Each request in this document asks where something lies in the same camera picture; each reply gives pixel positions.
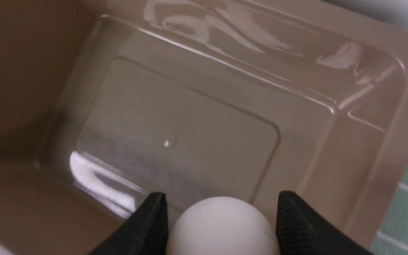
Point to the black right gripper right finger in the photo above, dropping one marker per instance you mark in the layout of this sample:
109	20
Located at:
301	230

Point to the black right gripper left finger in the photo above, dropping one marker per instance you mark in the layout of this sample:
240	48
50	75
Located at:
145	232

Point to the white ping-pong ball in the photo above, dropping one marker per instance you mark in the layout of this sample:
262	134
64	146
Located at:
222	226

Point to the olive green plastic bin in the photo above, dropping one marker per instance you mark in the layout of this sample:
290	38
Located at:
103	102

